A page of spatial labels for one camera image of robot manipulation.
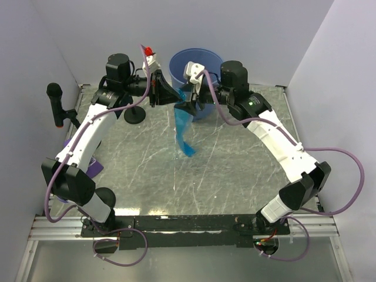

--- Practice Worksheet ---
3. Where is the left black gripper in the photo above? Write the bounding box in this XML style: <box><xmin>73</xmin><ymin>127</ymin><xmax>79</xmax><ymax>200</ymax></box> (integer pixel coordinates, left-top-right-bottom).
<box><xmin>123</xmin><ymin>69</ymin><xmax>183</xmax><ymax>108</ymax></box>

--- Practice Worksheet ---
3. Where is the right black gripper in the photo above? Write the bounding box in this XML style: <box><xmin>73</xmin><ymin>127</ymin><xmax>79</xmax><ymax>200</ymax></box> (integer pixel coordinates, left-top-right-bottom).
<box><xmin>174</xmin><ymin>78</ymin><xmax>234</xmax><ymax>116</ymax></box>

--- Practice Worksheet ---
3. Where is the blue trash bag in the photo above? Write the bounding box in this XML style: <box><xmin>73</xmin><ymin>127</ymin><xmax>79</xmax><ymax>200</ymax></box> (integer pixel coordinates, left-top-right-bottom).
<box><xmin>174</xmin><ymin>89</ymin><xmax>196</xmax><ymax>157</ymax></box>

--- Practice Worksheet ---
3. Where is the blue plastic trash bin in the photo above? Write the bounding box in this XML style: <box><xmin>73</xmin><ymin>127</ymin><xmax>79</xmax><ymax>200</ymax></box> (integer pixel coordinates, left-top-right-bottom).
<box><xmin>168</xmin><ymin>48</ymin><xmax>226</xmax><ymax>122</ymax></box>

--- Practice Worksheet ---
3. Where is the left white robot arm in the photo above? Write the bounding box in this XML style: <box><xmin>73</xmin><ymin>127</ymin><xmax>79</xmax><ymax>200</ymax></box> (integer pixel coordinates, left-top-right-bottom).
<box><xmin>41</xmin><ymin>49</ymin><xmax>181</xmax><ymax>236</ymax></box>

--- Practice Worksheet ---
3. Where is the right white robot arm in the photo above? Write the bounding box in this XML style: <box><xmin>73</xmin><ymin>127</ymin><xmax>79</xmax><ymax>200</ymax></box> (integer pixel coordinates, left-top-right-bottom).
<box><xmin>175</xmin><ymin>61</ymin><xmax>331</xmax><ymax>234</ymax></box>

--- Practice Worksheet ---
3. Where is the beige microphone on stand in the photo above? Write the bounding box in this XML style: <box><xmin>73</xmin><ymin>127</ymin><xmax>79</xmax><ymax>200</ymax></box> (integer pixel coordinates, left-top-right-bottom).
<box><xmin>123</xmin><ymin>106</ymin><xmax>146</xmax><ymax>125</ymax></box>

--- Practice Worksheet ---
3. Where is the purple clear box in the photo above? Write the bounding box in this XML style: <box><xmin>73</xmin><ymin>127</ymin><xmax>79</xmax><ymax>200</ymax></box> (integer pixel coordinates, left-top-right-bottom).
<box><xmin>66</xmin><ymin>138</ymin><xmax>103</xmax><ymax>179</ymax></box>

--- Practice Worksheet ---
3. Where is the black microphone on stand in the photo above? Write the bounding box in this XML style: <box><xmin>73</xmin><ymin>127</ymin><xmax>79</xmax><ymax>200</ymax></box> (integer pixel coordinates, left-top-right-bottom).
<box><xmin>46</xmin><ymin>83</ymin><xmax>80</xmax><ymax>129</ymax></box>

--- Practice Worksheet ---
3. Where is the purple microphone on stand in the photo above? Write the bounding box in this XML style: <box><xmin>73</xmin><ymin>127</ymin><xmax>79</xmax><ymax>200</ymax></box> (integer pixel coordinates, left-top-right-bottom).
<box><xmin>52</xmin><ymin>187</ymin><xmax>116</xmax><ymax>209</ymax></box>

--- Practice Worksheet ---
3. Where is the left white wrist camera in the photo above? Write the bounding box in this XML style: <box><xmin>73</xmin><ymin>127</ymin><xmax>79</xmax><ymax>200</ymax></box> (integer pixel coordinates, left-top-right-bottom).
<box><xmin>144</xmin><ymin>46</ymin><xmax>161</xmax><ymax>73</ymax></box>

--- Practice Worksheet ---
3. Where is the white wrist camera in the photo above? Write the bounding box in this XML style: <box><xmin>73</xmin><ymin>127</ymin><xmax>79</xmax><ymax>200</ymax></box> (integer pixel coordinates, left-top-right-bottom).
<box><xmin>144</xmin><ymin>46</ymin><xmax>161</xmax><ymax>73</ymax></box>
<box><xmin>183</xmin><ymin>61</ymin><xmax>204</xmax><ymax>94</ymax></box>

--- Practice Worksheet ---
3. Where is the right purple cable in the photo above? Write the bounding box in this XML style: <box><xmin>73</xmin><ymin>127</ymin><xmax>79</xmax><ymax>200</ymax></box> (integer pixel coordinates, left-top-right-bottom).
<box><xmin>199</xmin><ymin>69</ymin><xmax>365</xmax><ymax>263</ymax></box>

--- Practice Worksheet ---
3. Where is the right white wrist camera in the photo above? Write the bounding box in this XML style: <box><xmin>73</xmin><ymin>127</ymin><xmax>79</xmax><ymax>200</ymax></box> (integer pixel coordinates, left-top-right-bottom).
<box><xmin>183</xmin><ymin>61</ymin><xmax>204</xmax><ymax>94</ymax></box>

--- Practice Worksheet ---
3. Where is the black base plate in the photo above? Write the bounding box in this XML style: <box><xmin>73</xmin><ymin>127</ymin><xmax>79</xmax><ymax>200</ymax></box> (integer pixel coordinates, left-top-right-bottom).
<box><xmin>80</xmin><ymin>214</ymin><xmax>290</xmax><ymax>250</ymax></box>

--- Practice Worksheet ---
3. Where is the aluminium rail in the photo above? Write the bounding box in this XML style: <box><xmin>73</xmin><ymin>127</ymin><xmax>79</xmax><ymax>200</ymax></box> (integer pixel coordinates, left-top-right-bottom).
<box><xmin>28</xmin><ymin>213</ymin><xmax>340</xmax><ymax>241</ymax></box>

